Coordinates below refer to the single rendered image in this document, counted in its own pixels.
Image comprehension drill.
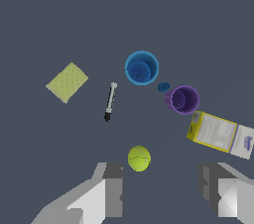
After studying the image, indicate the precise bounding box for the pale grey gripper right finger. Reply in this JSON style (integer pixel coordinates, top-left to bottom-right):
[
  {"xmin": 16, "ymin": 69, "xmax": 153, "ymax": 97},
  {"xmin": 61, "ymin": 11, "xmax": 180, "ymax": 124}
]
[{"xmin": 197, "ymin": 162, "xmax": 254, "ymax": 224}]

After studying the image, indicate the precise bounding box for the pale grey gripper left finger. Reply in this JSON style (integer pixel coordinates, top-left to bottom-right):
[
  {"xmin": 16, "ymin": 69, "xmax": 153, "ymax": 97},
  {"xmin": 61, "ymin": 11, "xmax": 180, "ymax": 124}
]
[{"xmin": 30, "ymin": 162, "xmax": 124, "ymax": 224}]

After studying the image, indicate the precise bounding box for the small blue crumpled object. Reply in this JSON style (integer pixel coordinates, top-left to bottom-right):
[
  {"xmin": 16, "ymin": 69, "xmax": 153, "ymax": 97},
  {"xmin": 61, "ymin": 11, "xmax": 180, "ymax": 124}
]
[{"xmin": 157, "ymin": 81, "xmax": 172, "ymax": 93}]

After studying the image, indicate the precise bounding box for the yellow-green tennis ball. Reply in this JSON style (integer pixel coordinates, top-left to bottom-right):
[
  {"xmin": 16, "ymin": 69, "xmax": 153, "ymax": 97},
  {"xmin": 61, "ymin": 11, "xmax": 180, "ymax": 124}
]
[{"xmin": 127, "ymin": 145, "xmax": 153, "ymax": 173}]

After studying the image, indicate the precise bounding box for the yellow and white cardboard box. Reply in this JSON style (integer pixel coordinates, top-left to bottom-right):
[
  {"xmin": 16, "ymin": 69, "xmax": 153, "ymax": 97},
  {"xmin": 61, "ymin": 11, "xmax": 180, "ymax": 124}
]
[{"xmin": 186, "ymin": 110, "xmax": 254, "ymax": 161}]

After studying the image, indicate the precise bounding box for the black and white marker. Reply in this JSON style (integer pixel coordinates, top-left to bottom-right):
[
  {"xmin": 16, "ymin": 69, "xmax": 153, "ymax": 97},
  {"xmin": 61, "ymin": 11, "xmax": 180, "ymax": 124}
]
[{"xmin": 103, "ymin": 81, "xmax": 118, "ymax": 123}]

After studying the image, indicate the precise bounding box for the purple plastic cup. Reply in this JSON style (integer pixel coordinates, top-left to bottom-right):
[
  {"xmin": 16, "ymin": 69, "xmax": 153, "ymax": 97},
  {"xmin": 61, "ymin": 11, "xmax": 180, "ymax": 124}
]
[{"xmin": 164, "ymin": 84, "xmax": 200, "ymax": 116}]

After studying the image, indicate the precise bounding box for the yellow-green sponge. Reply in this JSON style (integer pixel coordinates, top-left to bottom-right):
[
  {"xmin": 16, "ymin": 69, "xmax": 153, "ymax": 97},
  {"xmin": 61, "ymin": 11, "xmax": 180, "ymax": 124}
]
[{"xmin": 45, "ymin": 61, "xmax": 89, "ymax": 105}]

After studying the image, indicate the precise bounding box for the blue plastic cup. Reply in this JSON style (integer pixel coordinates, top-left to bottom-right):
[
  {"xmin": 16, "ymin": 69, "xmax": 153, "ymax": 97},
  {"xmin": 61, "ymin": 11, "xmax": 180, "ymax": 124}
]
[{"xmin": 124, "ymin": 50, "xmax": 160, "ymax": 86}]

